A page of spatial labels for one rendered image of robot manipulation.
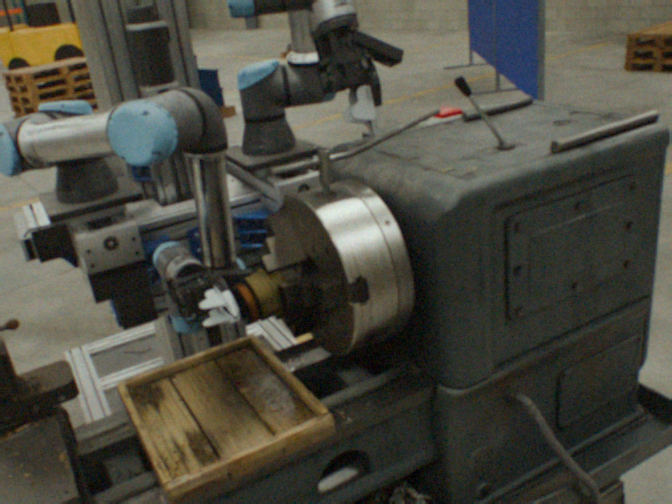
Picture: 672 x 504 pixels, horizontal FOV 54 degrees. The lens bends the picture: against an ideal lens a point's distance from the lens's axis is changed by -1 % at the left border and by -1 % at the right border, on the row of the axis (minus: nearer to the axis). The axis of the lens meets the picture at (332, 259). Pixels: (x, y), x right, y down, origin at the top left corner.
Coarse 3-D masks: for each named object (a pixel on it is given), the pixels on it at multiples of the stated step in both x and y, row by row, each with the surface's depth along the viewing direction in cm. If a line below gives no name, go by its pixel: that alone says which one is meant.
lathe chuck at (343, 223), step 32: (320, 192) 121; (352, 192) 119; (320, 224) 114; (352, 224) 114; (320, 256) 118; (352, 256) 112; (384, 256) 114; (384, 288) 114; (320, 320) 128; (352, 320) 114; (384, 320) 118
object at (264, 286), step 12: (252, 276) 120; (264, 276) 119; (276, 276) 120; (240, 288) 117; (252, 288) 117; (264, 288) 117; (276, 288) 118; (240, 300) 117; (252, 300) 117; (264, 300) 117; (276, 300) 118; (240, 312) 122; (252, 312) 117; (264, 312) 118; (276, 312) 120
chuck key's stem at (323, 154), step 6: (318, 150) 115; (324, 150) 115; (318, 156) 115; (324, 156) 115; (324, 162) 115; (330, 162) 116; (324, 168) 116; (330, 168) 116; (324, 174) 116; (330, 174) 117; (324, 180) 117; (330, 180) 117; (324, 186) 118; (324, 192) 118
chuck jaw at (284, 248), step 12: (276, 216) 125; (288, 216) 126; (276, 228) 124; (288, 228) 125; (276, 240) 123; (288, 240) 124; (264, 252) 126; (276, 252) 123; (288, 252) 123; (300, 252) 124; (264, 264) 122; (276, 264) 122; (288, 264) 123; (300, 264) 126
